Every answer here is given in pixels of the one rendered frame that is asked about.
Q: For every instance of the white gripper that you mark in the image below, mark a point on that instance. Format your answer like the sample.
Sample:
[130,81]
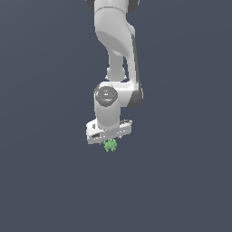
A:
[108,132]

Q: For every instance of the small green object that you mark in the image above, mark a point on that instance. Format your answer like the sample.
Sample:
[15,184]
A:
[110,145]

